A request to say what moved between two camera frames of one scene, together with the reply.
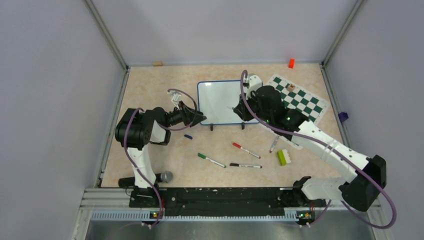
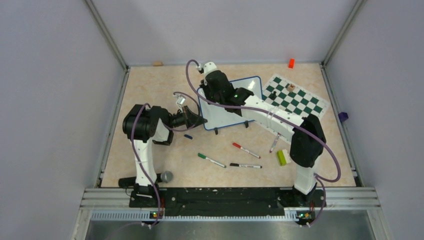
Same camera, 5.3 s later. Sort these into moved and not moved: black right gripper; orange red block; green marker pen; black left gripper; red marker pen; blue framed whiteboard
Moved: black right gripper; blue framed whiteboard
Not moved: green marker pen; red marker pen; orange red block; black left gripper
